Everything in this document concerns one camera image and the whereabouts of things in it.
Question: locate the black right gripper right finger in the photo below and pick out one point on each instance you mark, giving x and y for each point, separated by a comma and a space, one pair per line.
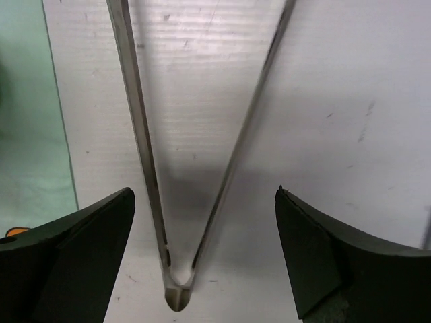
341, 274

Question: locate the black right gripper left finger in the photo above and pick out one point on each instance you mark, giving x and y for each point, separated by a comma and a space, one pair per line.
65, 270

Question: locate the mint green cartoon placemat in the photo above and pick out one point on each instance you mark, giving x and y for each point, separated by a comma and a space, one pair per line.
37, 184

